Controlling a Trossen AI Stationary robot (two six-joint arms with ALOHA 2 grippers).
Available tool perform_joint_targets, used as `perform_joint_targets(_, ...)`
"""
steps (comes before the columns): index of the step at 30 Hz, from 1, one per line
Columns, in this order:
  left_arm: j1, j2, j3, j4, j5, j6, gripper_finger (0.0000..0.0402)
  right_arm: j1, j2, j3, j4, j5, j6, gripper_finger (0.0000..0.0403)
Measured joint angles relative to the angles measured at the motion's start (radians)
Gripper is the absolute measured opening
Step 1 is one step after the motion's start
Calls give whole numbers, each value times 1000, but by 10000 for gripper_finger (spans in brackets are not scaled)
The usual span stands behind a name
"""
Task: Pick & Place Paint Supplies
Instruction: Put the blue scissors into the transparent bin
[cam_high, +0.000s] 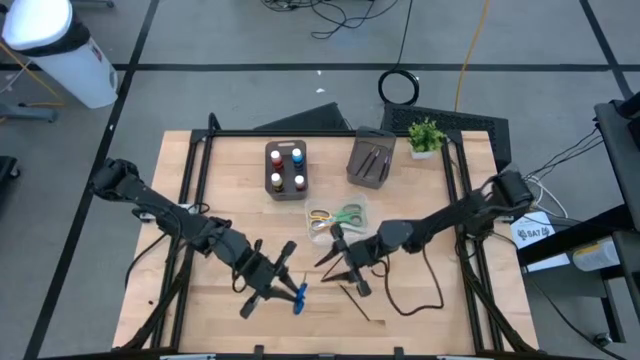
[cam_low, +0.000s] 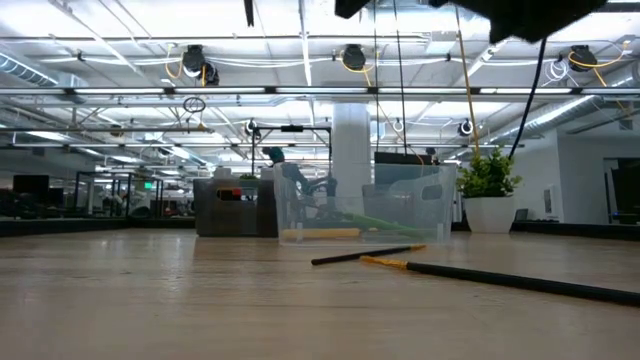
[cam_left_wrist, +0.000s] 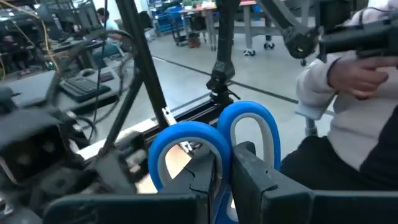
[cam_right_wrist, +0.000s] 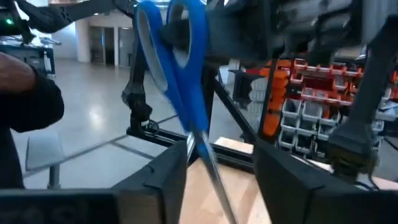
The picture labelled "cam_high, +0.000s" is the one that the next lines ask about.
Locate yellow floor cable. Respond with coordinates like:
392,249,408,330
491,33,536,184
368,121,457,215
453,0,494,113

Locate green plant in white pot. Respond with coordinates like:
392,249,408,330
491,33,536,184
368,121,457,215
407,117,447,161

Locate tangled black floor cables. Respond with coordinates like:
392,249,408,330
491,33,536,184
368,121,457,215
258,0,401,41

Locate grey chair base leg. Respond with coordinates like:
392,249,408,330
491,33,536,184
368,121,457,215
0,102,59,125

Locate thin black paintbrush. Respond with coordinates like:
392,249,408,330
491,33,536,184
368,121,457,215
322,254,347,281

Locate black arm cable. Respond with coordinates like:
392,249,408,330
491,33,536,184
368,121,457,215
382,246,446,318
123,232,169,290

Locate blue-handled scissors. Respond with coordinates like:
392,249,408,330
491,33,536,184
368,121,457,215
292,272,309,316

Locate clear plastic bin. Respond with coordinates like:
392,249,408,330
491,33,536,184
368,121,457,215
303,193,371,247

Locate yellow-handled scissors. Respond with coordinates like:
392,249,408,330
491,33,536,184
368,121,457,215
308,208,351,232

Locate white label sheet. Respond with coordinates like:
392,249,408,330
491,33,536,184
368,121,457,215
509,209,572,274

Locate green-handled scissors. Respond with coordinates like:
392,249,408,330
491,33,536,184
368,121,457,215
319,203,365,229

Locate straight black floor cable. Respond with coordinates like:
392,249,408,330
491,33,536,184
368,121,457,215
396,0,414,72

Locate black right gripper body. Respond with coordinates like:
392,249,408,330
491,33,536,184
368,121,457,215
330,223,386,297

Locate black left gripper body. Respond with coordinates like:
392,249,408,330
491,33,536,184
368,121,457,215
232,241,298,320

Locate dark grey plastic bin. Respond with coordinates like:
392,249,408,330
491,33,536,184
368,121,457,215
263,139,310,202
345,126,398,190

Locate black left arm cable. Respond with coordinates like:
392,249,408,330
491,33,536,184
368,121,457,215
123,232,169,290

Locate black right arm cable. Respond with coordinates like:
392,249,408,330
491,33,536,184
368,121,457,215
382,246,446,318

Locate coiled black cable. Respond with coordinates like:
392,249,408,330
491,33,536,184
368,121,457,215
376,68,421,107

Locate black floor object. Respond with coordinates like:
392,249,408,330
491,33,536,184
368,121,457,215
0,155,22,197

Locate solid black panel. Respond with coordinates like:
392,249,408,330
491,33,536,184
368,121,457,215
253,101,351,133

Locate black aluminium table frame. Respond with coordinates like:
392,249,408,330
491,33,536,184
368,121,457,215
117,112,539,360

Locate gold-ferrule black paintbrush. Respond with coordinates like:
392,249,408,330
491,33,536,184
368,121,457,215
339,284,372,323
355,146,377,176

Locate white trash can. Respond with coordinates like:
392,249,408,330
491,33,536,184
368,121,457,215
0,0,119,110

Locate black equipment cart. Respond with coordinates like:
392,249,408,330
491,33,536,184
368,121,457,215
516,91,640,344

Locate perforated black panel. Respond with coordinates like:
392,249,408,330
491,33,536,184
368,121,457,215
379,102,513,174

